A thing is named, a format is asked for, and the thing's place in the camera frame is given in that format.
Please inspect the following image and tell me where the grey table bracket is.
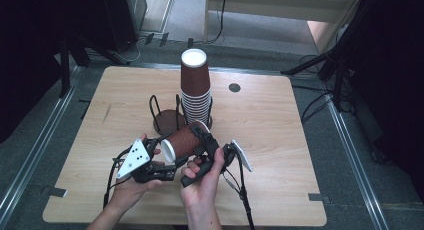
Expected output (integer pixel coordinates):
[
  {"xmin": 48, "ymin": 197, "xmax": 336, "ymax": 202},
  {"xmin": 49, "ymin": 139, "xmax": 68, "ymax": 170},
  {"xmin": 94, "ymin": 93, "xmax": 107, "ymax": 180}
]
[
  {"xmin": 41, "ymin": 186, "xmax": 68, "ymax": 199},
  {"xmin": 307, "ymin": 192, "xmax": 332, "ymax": 205}
]

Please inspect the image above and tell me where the black wire cup holder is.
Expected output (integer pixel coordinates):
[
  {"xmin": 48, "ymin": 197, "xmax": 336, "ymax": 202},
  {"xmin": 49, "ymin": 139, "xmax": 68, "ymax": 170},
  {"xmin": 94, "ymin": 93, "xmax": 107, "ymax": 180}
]
[
  {"xmin": 179, "ymin": 95, "xmax": 214, "ymax": 130},
  {"xmin": 149, "ymin": 93, "xmax": 186, "ymax": 136}
]

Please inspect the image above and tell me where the black tripod stand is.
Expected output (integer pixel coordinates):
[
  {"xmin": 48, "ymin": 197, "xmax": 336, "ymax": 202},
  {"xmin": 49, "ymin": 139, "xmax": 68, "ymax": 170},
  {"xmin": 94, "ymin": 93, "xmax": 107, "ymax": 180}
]
[{"xmin": 279, "ymin": 0, "xmax": 371, "ymax": 113}]

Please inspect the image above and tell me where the right hand-held gripper cable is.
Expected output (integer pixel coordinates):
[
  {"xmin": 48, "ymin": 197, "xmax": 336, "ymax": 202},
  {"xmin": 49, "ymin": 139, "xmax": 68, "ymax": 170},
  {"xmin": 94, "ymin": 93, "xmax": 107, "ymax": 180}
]
[{"xmin": 221, "ymin": 149, "xmax": 256, "ymax": 230}]

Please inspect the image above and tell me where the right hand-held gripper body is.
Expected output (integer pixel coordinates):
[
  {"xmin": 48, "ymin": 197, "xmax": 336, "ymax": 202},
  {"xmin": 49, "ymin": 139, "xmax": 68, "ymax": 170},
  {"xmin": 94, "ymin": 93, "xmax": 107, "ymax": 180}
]
[{"xmin": 179, "ymin": 136, "xmax": 254, "ymax": 188}]

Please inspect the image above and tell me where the black hanging cable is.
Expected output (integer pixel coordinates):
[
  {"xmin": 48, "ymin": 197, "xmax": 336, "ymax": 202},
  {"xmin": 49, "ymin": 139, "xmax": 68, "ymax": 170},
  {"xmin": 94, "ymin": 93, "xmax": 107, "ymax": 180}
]
[{"xmin": 193, "ymin": 0, "xmax": 228, "ymax": 46}]

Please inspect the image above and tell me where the hand-held gripper cable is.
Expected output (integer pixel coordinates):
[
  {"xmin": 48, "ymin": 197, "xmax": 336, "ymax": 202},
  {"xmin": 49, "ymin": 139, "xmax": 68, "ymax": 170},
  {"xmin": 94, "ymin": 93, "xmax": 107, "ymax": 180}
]
[
  {"xmin": 102, "ymin": 146, "xmax": 134, "ymax": 209},
  {"xmin": 221, "ymin": 149, "xmax": 256, "ymax": 230}
]

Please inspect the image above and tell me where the person's left hand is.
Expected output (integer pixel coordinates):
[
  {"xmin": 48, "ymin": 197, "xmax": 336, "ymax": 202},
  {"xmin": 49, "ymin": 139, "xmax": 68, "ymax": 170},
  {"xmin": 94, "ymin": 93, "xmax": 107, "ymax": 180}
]
[{"xmin": 111, "ymin": 133, "xmax": 165, "ymax": 208}]

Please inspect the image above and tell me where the person's right hand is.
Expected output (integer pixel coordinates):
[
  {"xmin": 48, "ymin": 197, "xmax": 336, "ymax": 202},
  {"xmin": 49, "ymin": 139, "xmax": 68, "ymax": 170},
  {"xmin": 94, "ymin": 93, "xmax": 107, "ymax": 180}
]
[{"xmin": 179, "ymin": 147, "xmax": 226, "ymax": 208}]

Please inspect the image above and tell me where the black curtain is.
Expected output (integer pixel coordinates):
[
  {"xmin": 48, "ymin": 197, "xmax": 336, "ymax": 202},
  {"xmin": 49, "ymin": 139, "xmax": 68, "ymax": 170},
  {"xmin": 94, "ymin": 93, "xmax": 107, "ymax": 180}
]
[
  {"xmin": 343, "ymin": 0, "xmax": 424, "ymax": 194},
  {"xmin": 0, "ymin": 0, "xmax": 104, "ymax": 143}
]

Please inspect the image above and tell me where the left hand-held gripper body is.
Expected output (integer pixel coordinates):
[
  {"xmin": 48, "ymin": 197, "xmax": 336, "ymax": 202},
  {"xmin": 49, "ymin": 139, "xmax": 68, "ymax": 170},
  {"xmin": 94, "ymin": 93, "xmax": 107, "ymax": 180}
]
[{"xmin": 115, "ymin": 136, "xmax": 178, "ymax": 184}]

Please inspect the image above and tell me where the metal floor rail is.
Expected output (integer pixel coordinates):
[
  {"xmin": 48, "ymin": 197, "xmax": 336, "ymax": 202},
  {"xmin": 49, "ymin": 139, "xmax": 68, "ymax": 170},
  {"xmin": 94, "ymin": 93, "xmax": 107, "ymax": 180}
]
[
  {"xmin": 0, "ymin": 65, "xmax": 83, "ymax": 222},
  {"xmin": 325, "ymin": 99, "xmax": 392, "ymax": 230}
]

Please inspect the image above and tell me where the dark cabinet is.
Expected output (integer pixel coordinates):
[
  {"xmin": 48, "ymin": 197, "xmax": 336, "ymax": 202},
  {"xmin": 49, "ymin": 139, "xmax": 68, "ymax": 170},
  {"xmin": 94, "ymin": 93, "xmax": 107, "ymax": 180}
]
[{"xmin": 101, "ymin": 0, "xmax": 148, "ymax": 54}]

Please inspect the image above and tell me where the black floor cable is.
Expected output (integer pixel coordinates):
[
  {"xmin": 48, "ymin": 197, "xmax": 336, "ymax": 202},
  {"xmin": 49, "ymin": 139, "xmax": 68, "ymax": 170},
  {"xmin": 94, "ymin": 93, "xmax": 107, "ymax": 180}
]
[{"xmin": 298, "ymin": 54, "xmax": 336, "ymax": 125}]

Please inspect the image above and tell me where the stack of brown paper cups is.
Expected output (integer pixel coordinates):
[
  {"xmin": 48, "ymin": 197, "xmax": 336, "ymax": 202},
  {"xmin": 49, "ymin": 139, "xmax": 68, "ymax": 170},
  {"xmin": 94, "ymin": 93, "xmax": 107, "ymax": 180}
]
[{"xmin": 180, "ymin": 48, "xmax": 213, "ymax": 126}]

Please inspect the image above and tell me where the left hand-held gripper cable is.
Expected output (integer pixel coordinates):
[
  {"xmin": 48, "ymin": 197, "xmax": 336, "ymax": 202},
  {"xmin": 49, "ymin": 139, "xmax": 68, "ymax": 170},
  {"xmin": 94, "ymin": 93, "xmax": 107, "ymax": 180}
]
[{"xmin": 102, "ymin": 146, "xmax": 134, "ymax": 209}]

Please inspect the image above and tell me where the light wooden furniture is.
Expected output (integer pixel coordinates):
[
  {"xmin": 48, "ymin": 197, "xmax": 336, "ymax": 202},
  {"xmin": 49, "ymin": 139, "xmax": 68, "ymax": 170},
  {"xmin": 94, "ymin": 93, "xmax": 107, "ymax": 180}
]
[{"xmin": 203, "ymin": 0, "xmax": 366, "ymax": 55}]

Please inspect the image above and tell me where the black metal stand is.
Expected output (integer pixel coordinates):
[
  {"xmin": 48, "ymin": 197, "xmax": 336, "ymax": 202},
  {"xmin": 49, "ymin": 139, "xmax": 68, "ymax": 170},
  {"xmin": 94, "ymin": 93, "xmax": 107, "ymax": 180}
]
[{"xmin": 59, "ymin": 31, "xmax": 129, "ymax": 98}]

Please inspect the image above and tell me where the single brown paper cup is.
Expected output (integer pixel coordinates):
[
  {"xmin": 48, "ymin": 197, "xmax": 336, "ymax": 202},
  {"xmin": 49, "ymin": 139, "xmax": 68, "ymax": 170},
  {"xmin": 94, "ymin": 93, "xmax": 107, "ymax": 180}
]
[{"xmin": 160, "ymin": 120, "xmax": 211, "ymax": 164}]

